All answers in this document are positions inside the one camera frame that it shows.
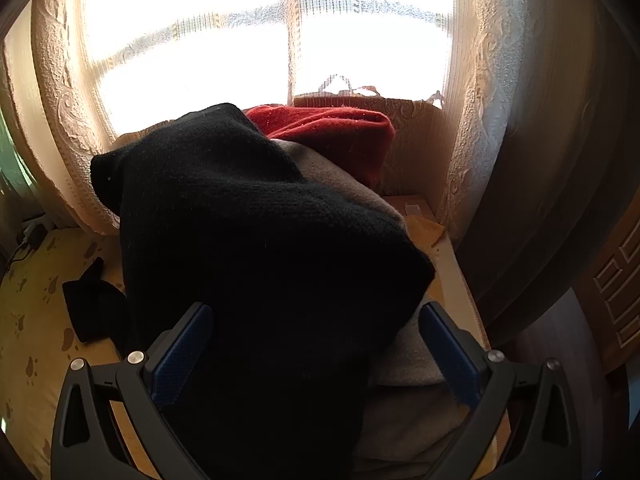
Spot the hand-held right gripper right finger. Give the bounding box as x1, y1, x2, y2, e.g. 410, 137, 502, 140
419, 301, 583, 480

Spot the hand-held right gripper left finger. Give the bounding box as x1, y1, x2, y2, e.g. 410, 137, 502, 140
51, 301, 216, 480

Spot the black knit sweater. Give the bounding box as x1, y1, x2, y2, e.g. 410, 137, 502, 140
62, 102, 436, 480

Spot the taupe fleece garment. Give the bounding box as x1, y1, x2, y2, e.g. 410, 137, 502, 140
272, 140, 481, 480

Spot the paw print blanket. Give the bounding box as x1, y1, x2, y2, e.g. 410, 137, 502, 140
0, 192, 511, 480

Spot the wooden door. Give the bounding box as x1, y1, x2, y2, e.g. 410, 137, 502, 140
572, 205, 640, 376

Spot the large black charger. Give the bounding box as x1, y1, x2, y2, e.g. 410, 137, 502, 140
17, 220, 48, 251

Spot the brown cardboard box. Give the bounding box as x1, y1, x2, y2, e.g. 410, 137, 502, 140
292, 92, 451, 196

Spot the red knit garment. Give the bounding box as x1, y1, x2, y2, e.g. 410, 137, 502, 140
245, 105, 397, 188

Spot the white sheer window curtain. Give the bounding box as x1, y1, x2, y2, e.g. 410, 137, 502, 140
80, 0, 458, 136

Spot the black cable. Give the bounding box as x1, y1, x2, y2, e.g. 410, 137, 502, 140
2, 242, 31, 273

